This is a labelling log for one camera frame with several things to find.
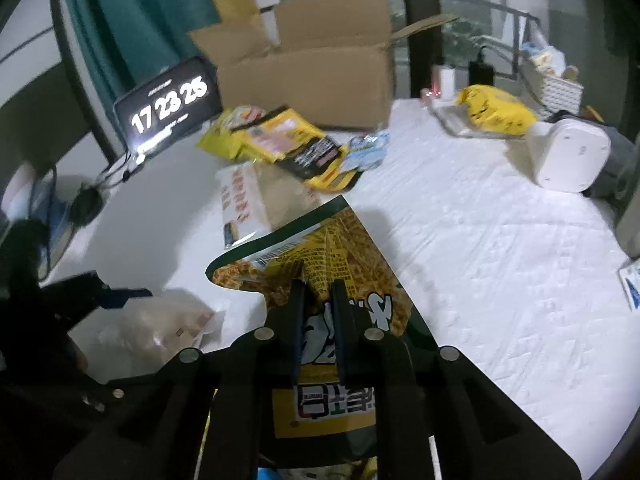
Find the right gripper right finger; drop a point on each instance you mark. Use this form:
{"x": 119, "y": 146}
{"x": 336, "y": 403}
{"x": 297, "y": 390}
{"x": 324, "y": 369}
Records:
{"x": 361, "y": 350}

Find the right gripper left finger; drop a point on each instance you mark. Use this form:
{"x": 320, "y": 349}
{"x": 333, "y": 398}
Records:
{"x": 285, "y": 346}

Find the green yellow noodle snack bag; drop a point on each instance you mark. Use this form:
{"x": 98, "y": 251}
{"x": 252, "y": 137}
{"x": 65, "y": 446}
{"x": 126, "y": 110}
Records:
{"x": 319, "y": 421}

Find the clear bag of biscuits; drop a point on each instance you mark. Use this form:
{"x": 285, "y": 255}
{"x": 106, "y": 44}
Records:
{"x": 152, "y": 330}

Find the white red text snack pack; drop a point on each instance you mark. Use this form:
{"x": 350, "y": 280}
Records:
{"x": 244, "y": 215}

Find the yellow black snack bag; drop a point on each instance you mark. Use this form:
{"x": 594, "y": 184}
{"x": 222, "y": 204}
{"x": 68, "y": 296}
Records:
{"x": 285, "y": 139}

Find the small blue snack packet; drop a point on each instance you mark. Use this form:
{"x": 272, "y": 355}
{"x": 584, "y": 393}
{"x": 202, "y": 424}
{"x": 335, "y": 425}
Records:
{"x": 366, "y": 152}

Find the yellow chips bag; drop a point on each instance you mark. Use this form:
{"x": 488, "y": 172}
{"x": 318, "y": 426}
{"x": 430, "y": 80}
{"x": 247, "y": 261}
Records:
{"x": 220, "y": 139}

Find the blue cartoon snack bag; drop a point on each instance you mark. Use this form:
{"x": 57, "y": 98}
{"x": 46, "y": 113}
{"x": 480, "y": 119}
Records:
{"x": 361, "y": 469}

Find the black round puck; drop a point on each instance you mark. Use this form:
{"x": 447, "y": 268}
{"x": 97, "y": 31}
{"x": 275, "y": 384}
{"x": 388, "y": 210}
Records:
{"x": 86, "y": 206}

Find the blue white bowl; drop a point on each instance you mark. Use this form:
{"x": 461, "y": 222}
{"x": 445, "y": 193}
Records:
{"x": 35, "y": 219}

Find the tablet showing clock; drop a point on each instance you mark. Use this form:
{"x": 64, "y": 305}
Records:
{"x": 172, "y": 104}

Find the white blue cream tube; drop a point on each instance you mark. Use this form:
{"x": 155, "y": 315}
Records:
{"x": 630, "y": 280}

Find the brown cardboard box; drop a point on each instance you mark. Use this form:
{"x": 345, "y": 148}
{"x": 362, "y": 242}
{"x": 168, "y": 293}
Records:
{"x": 333, "y": 65}

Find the steel thermos bottle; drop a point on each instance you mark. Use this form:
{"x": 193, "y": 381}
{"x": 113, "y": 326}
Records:
{"x": 627, "y": 231}

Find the white charger block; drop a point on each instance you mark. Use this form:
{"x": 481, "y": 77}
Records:
{"x": 444, "y": 82}

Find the black power adapter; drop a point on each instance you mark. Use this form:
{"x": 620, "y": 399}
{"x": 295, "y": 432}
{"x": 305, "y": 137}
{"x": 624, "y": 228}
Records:
{"x": 481, "y": 72}

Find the grey cloth pouch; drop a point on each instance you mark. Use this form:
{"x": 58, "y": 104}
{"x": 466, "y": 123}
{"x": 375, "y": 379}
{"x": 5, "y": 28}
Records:
{"x": 619, "y": 172}

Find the white woven basket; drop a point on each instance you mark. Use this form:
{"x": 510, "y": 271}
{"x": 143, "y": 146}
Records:
{"x": 547, "y": 94}

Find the teal left curtain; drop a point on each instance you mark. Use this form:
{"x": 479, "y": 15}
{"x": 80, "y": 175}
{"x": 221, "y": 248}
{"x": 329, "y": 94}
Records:
{"x": 127, "y": 42}

